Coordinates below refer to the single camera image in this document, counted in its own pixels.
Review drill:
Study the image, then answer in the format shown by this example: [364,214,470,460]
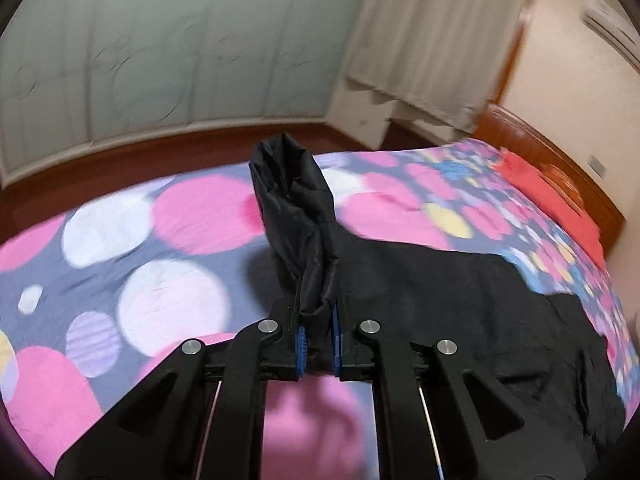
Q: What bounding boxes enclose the red pillow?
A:
[497,149,606,261]

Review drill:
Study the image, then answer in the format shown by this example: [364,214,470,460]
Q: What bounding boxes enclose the wooden wall trim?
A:
[492,7,532,107]

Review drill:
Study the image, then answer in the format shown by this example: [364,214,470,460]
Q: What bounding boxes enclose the wooden headboard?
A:
[472,104,627,256]

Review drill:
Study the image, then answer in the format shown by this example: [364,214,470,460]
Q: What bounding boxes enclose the beige curtain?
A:
[344,0,538,133]

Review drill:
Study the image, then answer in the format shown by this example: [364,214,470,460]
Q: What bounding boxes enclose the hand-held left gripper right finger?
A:
[330,296,586,480]

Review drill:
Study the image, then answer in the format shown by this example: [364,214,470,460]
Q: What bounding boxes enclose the white air conditioner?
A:
[580,0,640,61]

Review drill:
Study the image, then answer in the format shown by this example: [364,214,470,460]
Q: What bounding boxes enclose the orange pillow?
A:
[539,162,586,211]

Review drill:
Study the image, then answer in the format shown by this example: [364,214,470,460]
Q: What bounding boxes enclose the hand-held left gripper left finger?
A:
[54,296,307,480]

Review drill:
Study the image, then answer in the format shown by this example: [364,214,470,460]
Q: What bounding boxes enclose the frosted glass sliding door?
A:
[0,0,381,181]

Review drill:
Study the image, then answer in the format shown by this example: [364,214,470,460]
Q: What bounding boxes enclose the dotted pink and grey bedspread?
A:
[0,137,631,480]

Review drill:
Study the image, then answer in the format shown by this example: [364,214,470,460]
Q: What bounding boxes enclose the black puffer jacket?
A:
[249,131,626,471]

